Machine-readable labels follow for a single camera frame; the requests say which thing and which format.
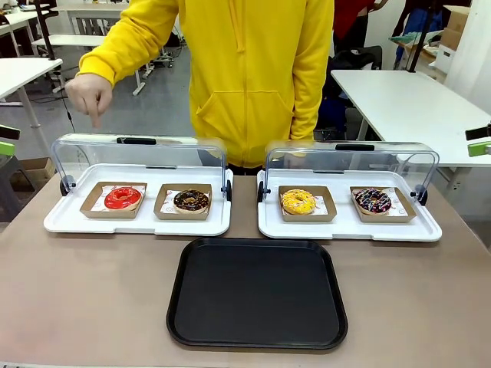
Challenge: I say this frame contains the person's right forearm yellow sleeve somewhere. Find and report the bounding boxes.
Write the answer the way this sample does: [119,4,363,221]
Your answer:
[78,11,170,87]

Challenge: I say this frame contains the person's left forearm yellow sleeve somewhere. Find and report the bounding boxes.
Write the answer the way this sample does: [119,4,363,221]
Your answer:
[289,49,335,142]

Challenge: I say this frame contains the cardboard donut tray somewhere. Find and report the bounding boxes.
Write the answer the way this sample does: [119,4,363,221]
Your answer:
[79,181,148,220]
[349,186,417,224]
[278,185,338,223]
[153,182,213,222]

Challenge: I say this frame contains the red glazed donut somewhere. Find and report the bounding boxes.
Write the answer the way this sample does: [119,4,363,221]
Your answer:
[104,187,143,212]

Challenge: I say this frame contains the chocolate donut colourful sprinkles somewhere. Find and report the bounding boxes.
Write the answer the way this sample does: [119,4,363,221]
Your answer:
[354,188,392,215]

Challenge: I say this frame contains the chocolate donut with nut crumbs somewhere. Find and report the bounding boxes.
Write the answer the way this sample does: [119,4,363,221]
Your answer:
[173,189,211,214]

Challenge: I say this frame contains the yellow glazed sprinkle donut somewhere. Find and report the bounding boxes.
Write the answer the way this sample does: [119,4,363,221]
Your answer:
[282,189,318,215]

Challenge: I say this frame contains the black plastic serving tray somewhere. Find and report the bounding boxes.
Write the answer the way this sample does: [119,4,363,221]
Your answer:
[166,237,349,350]

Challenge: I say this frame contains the person's right hand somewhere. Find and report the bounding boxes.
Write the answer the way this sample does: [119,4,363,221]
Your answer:
[64,73,115,130]

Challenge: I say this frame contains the brown cardboard box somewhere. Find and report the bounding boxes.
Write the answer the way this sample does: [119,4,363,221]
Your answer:
[10,156,57,192]

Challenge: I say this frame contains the white table with leg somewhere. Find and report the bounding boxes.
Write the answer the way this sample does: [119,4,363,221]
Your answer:
[0,57,64,128]

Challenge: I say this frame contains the white storage box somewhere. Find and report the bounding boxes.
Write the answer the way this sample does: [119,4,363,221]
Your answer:
[436,44,458,82]

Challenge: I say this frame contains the large white table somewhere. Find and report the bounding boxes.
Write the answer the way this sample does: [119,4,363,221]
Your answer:
[329,68,491,181]

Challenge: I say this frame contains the clear display case lid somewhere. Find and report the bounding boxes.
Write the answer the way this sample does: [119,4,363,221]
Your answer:
[257,140,440,206]
[51,133,233,202]

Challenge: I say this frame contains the white printed paper liner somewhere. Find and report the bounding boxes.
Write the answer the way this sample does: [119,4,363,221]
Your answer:
[95,184,146,212]
[354,187,407,215]
[282,187,329,216]
[163,188,211,215]

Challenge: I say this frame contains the open tall cardboard box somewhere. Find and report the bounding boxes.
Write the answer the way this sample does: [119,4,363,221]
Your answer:
[440,5,471,51]

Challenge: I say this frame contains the white background bench table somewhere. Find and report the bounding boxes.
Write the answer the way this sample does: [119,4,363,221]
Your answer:
[32,3,154,97]

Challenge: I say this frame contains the white background desk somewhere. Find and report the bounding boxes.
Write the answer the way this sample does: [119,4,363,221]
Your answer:
[0,10,51,58]

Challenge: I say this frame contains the green cutting mat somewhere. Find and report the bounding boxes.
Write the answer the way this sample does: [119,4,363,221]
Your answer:
[388,29,446,49]

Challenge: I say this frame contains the black office chair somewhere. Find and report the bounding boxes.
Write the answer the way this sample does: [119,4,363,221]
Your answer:
[35,0,61,61]

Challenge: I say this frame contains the black vertical pole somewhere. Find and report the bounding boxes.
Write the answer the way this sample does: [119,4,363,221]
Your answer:
[407,0,433,74]

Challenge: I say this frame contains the person in blue jacket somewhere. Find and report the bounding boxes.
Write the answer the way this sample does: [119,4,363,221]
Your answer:
[390,0,454,70]

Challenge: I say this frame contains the black bag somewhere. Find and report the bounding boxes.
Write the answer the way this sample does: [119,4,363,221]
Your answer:
[330,45,384,72]

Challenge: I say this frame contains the white display case base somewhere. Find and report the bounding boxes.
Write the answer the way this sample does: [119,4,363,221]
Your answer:
[43,163,234,237]
[256,168,443,242]

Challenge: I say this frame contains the person in red top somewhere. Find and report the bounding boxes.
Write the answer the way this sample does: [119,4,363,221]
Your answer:
[331,0,389,41]

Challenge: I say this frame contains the person's torso yellow hoodie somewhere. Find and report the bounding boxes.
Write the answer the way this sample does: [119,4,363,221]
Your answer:
[107,0,335,169]

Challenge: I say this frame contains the black hanging cable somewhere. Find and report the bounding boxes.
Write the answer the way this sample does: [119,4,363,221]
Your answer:
[53,67,76,133]

